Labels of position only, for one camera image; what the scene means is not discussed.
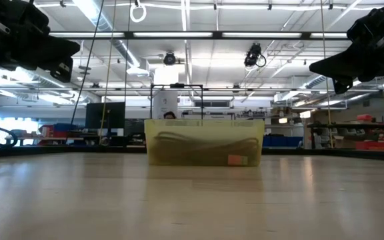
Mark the storage shelf with bins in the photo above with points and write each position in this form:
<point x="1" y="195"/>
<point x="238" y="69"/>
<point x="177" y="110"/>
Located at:
<point x="362" y="133"/>

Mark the black room monitor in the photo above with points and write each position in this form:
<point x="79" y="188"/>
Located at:
<point x="105" y="115"/>

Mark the white pillar cabinet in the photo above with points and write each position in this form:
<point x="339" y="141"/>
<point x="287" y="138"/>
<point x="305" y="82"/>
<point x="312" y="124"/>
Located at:
<point x="165" y="106"/>

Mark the blue storage bins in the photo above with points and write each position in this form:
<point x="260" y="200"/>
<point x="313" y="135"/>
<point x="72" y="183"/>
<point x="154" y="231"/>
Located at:
<point x="282" y="141"/>

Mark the person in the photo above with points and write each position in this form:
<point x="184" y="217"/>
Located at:
<point x="169" y="115"/>

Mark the cluttered workbench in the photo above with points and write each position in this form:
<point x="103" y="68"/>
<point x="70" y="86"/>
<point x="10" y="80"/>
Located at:
<point x="212" y="116"/>

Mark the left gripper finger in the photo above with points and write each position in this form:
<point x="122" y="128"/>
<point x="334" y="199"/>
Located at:
<point x="62" y="46"/>
<point x="63" y="59"/>

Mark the overhead LED light bar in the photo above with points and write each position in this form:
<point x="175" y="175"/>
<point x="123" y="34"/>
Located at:
<point x="307" y="35"/>

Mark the black dome camera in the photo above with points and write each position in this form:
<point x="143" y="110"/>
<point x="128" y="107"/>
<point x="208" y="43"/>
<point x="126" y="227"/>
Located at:
<point x="169" y="58"/>

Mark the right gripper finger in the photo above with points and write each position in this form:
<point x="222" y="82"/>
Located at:
<point x="338" y="74"/>
<point x="338" y="61"/>

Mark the black aluminium table frame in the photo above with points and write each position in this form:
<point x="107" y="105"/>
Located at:
<point x="45" y="150"/>

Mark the red and blue boxes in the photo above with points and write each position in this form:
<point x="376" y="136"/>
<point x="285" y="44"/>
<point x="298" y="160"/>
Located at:
<point x="58" y="130"/>

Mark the black metal tube frame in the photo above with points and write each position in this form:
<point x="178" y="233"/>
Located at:
<point x="202" y="103"/>

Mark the yellow translucent plastic bin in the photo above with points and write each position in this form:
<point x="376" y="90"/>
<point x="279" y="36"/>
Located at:
<point x="205" y="126"/>

